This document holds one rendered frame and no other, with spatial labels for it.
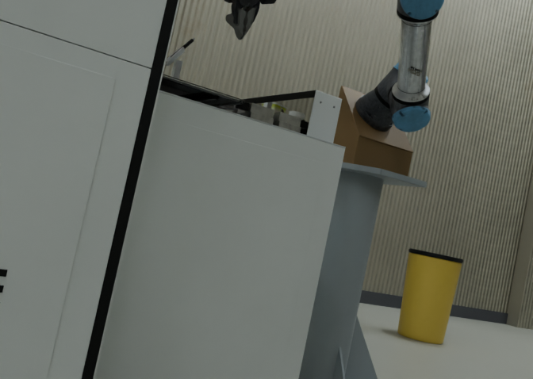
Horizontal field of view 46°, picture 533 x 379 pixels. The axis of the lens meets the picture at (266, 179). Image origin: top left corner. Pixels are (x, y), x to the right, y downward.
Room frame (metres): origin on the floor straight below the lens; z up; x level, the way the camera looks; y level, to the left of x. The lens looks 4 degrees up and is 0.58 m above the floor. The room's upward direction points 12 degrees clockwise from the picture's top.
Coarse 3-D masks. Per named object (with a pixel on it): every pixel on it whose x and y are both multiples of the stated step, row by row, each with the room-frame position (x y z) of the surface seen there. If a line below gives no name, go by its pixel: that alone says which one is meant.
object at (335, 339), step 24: (360, 168) 2.04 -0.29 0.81; (336, 192) 2.15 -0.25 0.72; (360, 192) 2.10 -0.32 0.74; (336, 216) 2.13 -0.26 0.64; (360, 216) 2.10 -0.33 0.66; (336, 240) 2.12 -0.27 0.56; (360, 240) 2.11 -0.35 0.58; (336, 264) 2.11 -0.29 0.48; (360, 264) 2.12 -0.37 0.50; (336, 288) 2.10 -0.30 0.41; (360, 288) 2.14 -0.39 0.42; (312, 312) 2.15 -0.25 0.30; (336, 312) 2.10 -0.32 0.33; (312, 336) 2.13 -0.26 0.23; (336, 336) 2.10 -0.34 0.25; (360, 336) 2.23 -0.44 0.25; (312, 360) 2.12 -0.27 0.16; (336, 360) 2.10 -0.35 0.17; (360, 360) 2.25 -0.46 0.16
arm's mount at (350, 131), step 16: (352, 96) 2.18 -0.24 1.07; (352, 112) 2.12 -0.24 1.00; (336, 128) 2.17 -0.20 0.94; (352, 128) 2.09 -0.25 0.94; (368, 128) 2.11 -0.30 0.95; (352, 144) 2.08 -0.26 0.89; (368, 144) 2.08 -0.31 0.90; (384, 144) 2.11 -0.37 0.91; (400, 144) 2.15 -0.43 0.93; (352, 160) 2.06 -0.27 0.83; (368, 160) 2.08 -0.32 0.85; (384, 160) 2.12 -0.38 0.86; (400, 160) 2.15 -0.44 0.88
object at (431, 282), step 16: (416, 256) 4.32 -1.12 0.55; (432, 256) 4.25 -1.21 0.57; (448, 256) 4.24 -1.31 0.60; (416, 272) 4.30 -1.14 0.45; (432, 272) 4.24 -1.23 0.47; (448, 272) 4.25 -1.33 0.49; (416, 288) 4.29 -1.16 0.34; (432, 288) 4.24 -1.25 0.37; (448, 288) 4.26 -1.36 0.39; (416, 304) 4.28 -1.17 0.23; (432, 304) 4.25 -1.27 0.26; (448, 304) 4.29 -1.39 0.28; (400, 320) 4.41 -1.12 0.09; (416, 320) 4.28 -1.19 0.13; (432, 320) 4.25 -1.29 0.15; (416, 336) 4.27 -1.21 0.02; (432, 336) 4.26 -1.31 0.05
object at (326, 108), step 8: (320, 96) 1.72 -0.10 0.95; (328, 96) 1.73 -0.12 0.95; (320, 104) 1.72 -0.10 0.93; (328, 104) 1.73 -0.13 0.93; (336, 104) 1.75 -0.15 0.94; (312, 112) 1.71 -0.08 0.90; (320, 112) 1.72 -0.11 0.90; (328, 112) 1.74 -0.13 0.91; (336, 112) 1.75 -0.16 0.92; (312, 120) 1.71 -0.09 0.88; (320, 120) 1.73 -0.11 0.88; (328, 120) 1.74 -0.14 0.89; (336, 120) 1.75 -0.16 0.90; (312, 128) 1.72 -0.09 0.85; (320, 128) 1.73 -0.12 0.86; (328, 128) 1.74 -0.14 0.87; (312, 136) 1.72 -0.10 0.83; (320, 136) 1.73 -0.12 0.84; (328, 136) 1.75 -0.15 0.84
